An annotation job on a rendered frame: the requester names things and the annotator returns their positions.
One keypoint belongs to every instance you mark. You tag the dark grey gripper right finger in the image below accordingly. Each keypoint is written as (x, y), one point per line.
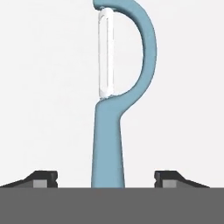
(167, 176)

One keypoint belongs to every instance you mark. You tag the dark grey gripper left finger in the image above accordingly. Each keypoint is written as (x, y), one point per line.
(43, 176)

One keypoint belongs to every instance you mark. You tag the blue peeler with white blade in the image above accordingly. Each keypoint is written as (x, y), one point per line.
(108, 145)

